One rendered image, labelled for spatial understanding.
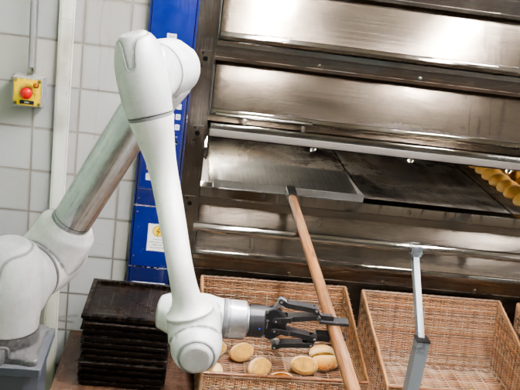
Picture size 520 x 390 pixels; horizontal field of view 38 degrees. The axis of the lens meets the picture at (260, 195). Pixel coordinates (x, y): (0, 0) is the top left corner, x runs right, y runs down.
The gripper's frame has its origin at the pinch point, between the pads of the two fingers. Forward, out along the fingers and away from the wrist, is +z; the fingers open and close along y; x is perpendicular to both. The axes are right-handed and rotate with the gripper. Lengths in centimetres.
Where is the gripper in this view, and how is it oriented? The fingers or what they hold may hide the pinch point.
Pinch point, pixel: (332, 328)
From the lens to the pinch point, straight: 181.0
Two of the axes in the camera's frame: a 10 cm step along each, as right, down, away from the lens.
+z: 9.9, 1.1, 1.0
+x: 0.6, 3.1, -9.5
